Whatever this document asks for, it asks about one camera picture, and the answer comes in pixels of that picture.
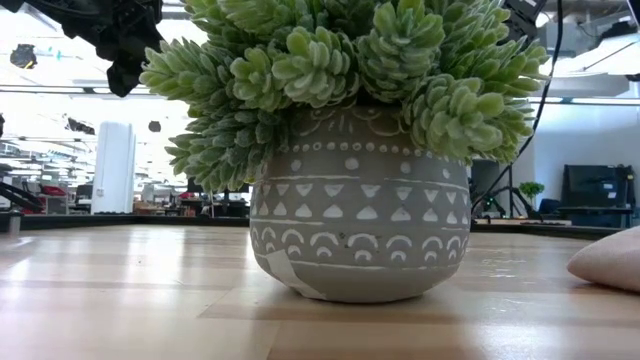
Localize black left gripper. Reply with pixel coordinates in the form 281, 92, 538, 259
24, 0, 165, 99

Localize black angular ceiling fixture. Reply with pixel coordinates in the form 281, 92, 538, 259
66, 116, 97, 137

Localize white room column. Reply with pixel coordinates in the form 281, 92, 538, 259
92, 121, 137, 215

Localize black ceiling fixture yellow spot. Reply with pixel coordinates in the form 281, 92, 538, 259
9, 43, 39, 71

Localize cluttered background office desks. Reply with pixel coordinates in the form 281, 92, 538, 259
134, 177, 251, 219

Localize black slanted bar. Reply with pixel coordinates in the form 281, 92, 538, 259
0, 181, 45, 215

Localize dark grey background panel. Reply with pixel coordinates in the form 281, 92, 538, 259
470, 158, 502, 220

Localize small background potted plant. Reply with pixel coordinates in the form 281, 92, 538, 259
518, 180, 547, 200

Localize black background tripod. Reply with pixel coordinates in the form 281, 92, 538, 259
482, 164, 541, 221

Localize black background cabinet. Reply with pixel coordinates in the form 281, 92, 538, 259
561, 163, 637, 210

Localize green artificial succulent plant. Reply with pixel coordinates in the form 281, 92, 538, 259
138, 0, 552, 195

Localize dark background work desk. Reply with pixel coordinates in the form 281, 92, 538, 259
554, 206, 637, 229

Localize white tape strip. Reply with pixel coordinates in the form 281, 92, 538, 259
263, 248, 327, 302

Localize beige folded cloth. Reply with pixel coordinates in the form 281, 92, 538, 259
567, 225, 640, 294

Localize grey patterned plant pot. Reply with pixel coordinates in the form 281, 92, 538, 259
248, 102, 472, 305

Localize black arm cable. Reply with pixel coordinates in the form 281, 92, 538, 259
470, 0, 565, 214

